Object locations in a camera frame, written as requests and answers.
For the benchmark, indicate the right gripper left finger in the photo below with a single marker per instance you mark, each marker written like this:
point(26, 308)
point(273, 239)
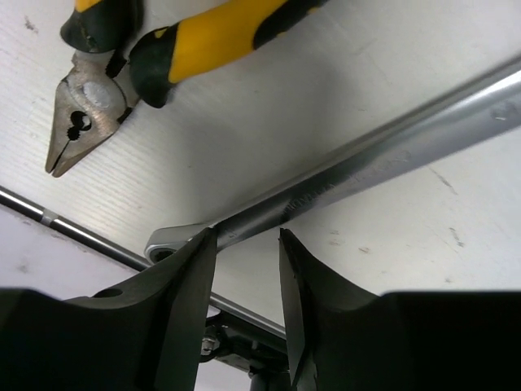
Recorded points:
point(144, 333)

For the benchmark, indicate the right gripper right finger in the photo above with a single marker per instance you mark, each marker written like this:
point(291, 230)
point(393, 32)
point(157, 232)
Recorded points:
point(342, 337)

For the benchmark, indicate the yellow black needle-nose pliers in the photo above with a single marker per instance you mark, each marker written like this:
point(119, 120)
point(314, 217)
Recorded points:
point(114, 67)

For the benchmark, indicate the long silver ratchet wrench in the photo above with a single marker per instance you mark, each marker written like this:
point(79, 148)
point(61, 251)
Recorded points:
point(483, 108)

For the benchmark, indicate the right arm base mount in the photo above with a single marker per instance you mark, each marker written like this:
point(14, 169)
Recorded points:
point(247, 346)

